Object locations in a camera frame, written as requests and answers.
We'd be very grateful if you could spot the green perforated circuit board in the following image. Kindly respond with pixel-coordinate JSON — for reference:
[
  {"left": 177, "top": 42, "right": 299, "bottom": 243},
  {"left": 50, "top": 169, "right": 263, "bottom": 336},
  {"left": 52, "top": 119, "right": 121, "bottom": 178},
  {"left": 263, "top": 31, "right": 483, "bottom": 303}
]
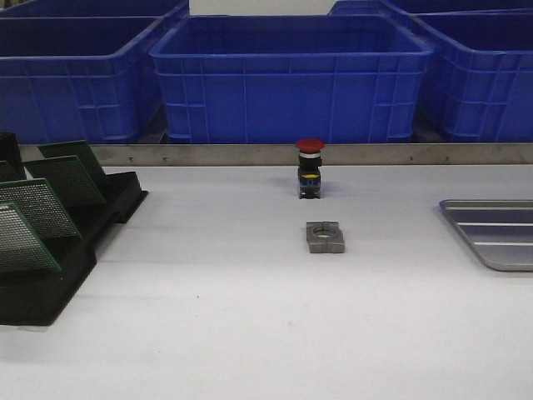
[
  {"left": 1, "top": 178, "right": 82, "bottom": 239},
  {"left": 37, "top": 140, "right": 110, "bottom": 187},
  {"left": 23, "top": 155, "right": 106, "bottom": 207},
  {"left": 1, "top": 203, "right": 60, "bottom": 274}
]

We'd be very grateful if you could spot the silver metal tray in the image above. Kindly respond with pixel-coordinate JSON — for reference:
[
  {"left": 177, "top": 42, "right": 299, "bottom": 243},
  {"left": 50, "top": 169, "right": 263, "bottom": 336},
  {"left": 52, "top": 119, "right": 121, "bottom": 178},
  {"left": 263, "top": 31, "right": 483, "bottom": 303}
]
[{"left": 440, "top": 199, "right": 532, "bottom": 272}]

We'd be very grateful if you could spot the black circuit board rack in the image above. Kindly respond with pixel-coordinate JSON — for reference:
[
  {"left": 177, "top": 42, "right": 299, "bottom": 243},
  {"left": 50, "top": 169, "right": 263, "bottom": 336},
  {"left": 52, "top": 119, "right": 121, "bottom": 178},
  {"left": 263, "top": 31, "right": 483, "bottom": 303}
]
[{"left": 1, "top": 132, "right": 147, "bottom": 326}]

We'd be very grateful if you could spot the red emergency stop button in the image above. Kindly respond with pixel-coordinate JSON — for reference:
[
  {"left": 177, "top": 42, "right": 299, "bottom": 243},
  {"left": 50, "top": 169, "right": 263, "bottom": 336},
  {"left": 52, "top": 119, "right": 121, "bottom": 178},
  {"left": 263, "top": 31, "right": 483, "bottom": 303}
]
[{"left": 296, "top": 138, "right": 325, "bottom": 199}]

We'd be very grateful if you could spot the grey metal clamp block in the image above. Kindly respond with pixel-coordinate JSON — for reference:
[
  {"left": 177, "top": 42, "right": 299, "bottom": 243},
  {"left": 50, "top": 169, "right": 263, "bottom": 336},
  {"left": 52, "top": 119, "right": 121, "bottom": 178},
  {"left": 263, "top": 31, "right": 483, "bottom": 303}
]
[{"left": 306, "top": 221, "right": 346, "bottom": 253}]

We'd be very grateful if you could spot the centre blue plastic crate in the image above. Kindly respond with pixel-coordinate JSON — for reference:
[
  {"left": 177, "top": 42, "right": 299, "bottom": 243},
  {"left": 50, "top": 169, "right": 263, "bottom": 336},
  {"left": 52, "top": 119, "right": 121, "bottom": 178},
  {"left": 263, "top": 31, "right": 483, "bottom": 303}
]
[{"left": 151, "top": 15, "right": 431, "bottom": 144}]

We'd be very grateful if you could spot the blue plastic crate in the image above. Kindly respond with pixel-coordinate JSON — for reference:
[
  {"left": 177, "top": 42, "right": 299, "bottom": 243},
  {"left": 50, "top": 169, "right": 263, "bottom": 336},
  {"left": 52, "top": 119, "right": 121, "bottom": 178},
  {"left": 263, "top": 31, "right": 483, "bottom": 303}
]
[
  {"left": 412, "top": 12, "right": 532, "bottom": 143},
  {"left": 1, "top": 17, "right": 164, "bottom": 144},
  {"left": 151, "top": 15, "right": 431, "bottom": 144}
]

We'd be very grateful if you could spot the left blue plastic crate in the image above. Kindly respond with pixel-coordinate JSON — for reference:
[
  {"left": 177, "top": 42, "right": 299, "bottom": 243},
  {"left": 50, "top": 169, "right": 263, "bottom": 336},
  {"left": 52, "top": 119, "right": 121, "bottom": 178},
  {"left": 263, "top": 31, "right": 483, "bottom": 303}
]
[{"left": 1, "top": 17, "right": 164, "bottom": 144}]

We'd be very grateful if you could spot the far right blue crate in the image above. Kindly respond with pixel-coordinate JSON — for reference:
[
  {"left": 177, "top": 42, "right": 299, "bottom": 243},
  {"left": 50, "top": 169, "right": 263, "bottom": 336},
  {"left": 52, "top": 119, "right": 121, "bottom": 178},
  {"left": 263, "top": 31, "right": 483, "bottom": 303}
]
[{"left": 329, "top": 0, "right": 532, "bottom": 16}]

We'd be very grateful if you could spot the right blue plastic crate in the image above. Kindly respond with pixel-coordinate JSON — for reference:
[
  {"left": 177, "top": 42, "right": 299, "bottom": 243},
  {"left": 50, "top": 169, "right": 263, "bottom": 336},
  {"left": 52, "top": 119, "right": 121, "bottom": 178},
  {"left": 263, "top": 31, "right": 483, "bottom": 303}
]
[{"left": 412, "top": 12, "right": 532, "bottom": 143}]

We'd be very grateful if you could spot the far left blue crate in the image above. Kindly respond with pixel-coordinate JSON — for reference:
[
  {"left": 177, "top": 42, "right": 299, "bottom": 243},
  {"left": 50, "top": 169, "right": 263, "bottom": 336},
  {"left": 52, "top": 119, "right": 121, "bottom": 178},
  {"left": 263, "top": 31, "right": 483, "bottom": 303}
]
[{"left": 1, "top": 0, "right": 190, "bottom": 31}]

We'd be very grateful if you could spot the metal table edge rail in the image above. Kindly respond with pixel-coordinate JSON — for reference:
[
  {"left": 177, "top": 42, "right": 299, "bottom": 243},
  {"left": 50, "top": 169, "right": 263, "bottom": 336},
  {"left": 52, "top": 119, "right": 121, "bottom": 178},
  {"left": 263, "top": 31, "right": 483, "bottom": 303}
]
[{"left": 92, "top": 143, "right": 532, "bottom": 167}]

